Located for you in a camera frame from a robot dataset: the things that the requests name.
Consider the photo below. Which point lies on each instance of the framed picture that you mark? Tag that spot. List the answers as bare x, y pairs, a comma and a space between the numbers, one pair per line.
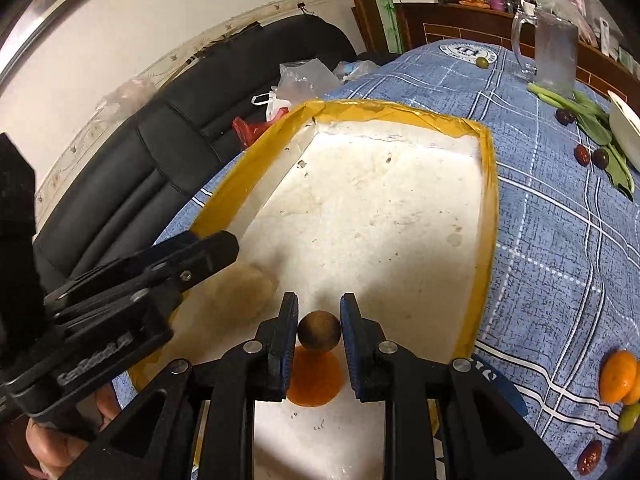
50, 0

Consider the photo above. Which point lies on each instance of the brown round fruit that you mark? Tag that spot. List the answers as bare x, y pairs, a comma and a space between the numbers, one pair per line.
320, 331

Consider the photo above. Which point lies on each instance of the white bowl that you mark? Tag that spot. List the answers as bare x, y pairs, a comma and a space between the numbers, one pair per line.
625, 130

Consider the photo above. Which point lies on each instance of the black leather sofa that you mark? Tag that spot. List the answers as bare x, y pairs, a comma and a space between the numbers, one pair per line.
150, 160

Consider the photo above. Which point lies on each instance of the wooden cabinet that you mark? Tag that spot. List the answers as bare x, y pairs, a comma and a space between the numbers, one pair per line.
460, 22

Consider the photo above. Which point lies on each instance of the white plastic bag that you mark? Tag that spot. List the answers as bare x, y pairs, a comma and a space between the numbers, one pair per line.
275, 105

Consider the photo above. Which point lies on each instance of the clear plastic bag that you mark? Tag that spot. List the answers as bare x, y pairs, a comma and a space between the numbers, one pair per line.
305, 80
357, 70

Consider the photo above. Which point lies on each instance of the person's left hand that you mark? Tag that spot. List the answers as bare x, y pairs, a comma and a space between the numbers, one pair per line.
60, 447

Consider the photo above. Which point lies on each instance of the bamboo painted panel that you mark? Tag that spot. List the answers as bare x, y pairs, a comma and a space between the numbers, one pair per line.
385, 5

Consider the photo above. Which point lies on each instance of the blue checked tablecloth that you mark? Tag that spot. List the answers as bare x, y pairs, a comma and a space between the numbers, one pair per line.
550, 260

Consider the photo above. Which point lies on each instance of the green grape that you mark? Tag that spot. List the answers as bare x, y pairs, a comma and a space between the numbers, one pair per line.
629, 417
482, 62

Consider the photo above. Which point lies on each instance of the red jujube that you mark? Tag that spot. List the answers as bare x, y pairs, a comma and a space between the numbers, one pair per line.
590, 457
581, 154

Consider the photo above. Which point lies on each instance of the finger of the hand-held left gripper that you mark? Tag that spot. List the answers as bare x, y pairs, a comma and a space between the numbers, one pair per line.
125, 266
212, 255

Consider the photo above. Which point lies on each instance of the glass mug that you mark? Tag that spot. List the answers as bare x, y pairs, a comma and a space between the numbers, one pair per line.
555, 50

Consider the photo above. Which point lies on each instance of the white foam box yellow tape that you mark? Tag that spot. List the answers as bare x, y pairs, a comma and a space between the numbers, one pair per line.
375, 220

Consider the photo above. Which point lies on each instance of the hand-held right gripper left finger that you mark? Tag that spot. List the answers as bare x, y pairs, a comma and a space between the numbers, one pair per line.
287, 340

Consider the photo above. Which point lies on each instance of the red plastic bag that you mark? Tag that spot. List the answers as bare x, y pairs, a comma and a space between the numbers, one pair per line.
250, 132

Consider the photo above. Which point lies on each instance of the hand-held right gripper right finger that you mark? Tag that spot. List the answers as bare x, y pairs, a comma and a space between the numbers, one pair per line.
350, 340

